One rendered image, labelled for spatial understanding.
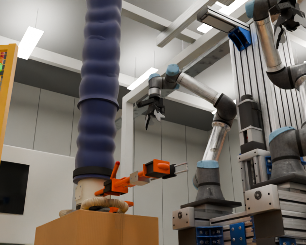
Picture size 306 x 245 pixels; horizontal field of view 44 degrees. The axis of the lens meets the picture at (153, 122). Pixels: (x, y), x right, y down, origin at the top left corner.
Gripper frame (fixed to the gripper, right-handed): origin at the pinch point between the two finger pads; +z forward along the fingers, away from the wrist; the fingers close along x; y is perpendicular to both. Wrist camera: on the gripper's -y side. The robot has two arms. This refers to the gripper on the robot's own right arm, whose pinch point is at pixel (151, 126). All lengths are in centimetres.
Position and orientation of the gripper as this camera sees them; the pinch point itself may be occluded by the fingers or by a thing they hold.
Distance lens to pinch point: 221.9
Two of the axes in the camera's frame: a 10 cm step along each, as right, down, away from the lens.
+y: 8.4, 2.1, 5.0
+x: -5.4, 3.4, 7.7
